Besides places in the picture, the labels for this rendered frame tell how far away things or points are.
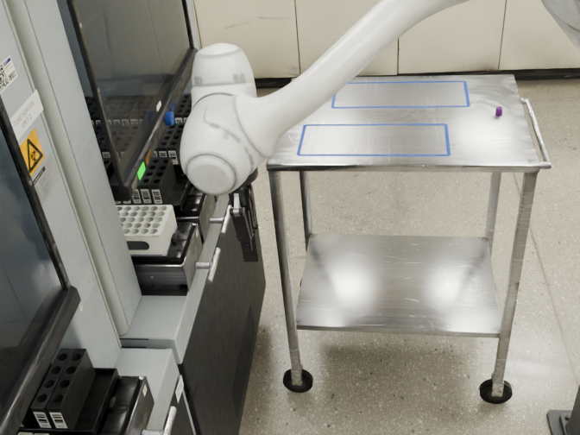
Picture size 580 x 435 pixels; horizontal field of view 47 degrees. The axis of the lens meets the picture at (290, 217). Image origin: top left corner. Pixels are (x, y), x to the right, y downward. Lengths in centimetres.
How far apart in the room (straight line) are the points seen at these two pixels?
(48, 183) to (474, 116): 106
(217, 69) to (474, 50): 265
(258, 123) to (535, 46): 282
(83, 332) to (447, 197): 198
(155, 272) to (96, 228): 23
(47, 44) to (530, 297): 182
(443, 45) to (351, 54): 261
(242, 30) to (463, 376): 218
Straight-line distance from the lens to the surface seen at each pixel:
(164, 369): 123
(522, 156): 156
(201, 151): 95
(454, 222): 270
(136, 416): 110
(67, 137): 107
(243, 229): 125
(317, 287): 199
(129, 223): 135
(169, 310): 133
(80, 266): 110
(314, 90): 98
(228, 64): 109
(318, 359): 217
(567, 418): 206
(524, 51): 369
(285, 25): 357
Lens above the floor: 163
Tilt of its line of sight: 37 degrees down
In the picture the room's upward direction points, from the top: 6 degrees counter-clockwise
